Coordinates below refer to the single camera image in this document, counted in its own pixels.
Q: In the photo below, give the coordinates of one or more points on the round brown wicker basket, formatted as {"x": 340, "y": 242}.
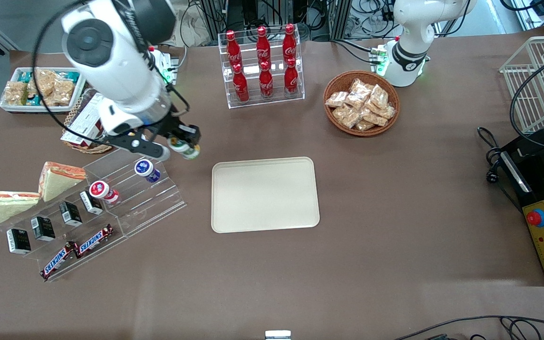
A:
{"x": 331, "y": 120}

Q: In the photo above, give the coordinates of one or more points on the red gum bottle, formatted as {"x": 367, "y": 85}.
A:
{"x": 100, "y": 190}

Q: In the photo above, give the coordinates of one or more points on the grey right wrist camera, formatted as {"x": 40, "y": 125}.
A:
{"x": 151, "y": 150}

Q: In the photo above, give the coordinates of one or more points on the clear snack packet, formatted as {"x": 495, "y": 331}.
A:
{"x": 360, "y": 86}
{"x": 387, "y": 112}
{"x": 379, "y": 96}
{"x": 336, "y": 99}
{"x": 375, "y": 119}
{"x": 364, "y": 125}
{"x": 341, "y": 112}
{"x": 350, "y": 120}
{"x": 357, "y": 101}

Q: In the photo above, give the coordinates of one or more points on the black control box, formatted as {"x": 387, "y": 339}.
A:
{"x": 536, "y": 165}

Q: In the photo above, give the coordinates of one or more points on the blue gum bottle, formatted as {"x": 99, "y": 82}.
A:
{"x": 146, "y": 169}

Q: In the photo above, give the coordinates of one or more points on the cream plastic tray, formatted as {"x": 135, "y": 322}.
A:
{"x": 265, "y": 194}

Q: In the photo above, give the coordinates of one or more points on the oval light wicker basket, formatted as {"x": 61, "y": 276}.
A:
{"x": 83, "y": 148}

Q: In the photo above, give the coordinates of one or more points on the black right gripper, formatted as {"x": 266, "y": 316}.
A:
{"x": 176, "y": 124}

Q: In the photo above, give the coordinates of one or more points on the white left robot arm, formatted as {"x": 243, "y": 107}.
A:
{"x": 411, "y": 42}

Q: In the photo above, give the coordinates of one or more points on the triangular sandwich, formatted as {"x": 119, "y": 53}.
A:
{"x": 59, "y": 179}
{"x": 3, "y": 205}

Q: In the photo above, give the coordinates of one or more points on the crumpled brown paper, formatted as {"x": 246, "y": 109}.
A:
{"x": 191, "y": 28}

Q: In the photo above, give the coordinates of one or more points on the red cola bottle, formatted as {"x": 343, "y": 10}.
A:
{"x": 266, "y": 84}
{"x": 289, "y": 43}
{"x": 233, "y": 49}
{"x": 291, "y": 81}
{"x": 263, "y": 46}
{"x": 240, "y": 87}

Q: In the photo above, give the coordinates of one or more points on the red and white box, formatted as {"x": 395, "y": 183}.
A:
{"x": 83, "y": 120}

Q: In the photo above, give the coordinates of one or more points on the small black carton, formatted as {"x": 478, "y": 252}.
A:
{"x": 91, "y": 202}
{"x": 43, "y": 228}
{"x": 19, "y": 241}
{"x": 71, "y": 213}

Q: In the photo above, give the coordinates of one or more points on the white connector block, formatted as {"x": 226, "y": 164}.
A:
{"x": 378, "y": 56}
{"x": 170, "y": 66}

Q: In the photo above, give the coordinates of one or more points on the clear acrylic bottle rack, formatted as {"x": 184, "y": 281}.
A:
{"x": 253, "y": 101}

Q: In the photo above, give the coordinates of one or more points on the green gum bottle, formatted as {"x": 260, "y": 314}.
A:
{"x": 187, "y": 150}

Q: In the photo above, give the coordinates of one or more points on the white rectangular bin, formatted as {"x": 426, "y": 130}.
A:
{"x": 21, "y": 109}

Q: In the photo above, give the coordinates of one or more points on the clear acrylic stepped shelf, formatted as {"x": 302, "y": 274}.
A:
{"x": 144, "y": 208}

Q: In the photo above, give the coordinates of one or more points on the Snickers chocolate bar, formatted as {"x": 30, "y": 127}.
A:
{"x": 57, "y": 260}
{"x": 93, "y": 241}

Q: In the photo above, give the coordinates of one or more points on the brown cracker packet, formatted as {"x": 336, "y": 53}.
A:
{"x": 63, "y": 92}
{"x": 43, "y": 81}
{"x": 15, "y": 93}

